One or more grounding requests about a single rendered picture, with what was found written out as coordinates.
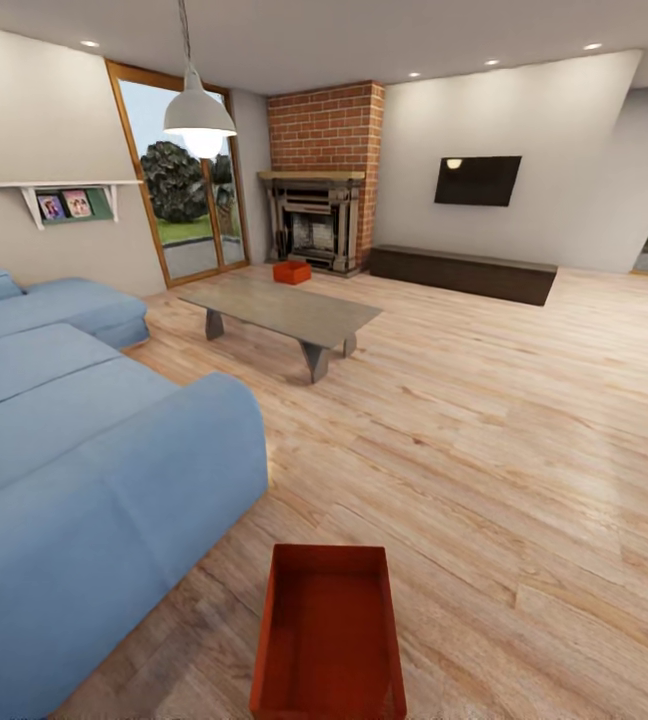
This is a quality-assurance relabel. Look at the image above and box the storage box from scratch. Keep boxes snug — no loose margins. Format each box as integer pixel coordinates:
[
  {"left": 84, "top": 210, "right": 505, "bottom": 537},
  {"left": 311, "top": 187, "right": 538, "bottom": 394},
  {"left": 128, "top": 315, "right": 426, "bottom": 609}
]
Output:
[
  {"left": 273, "top": 261, "right": 312, "bottom": 287},
  {"left": 249, "top": 544, "right": 407, "bottom": 720}
]

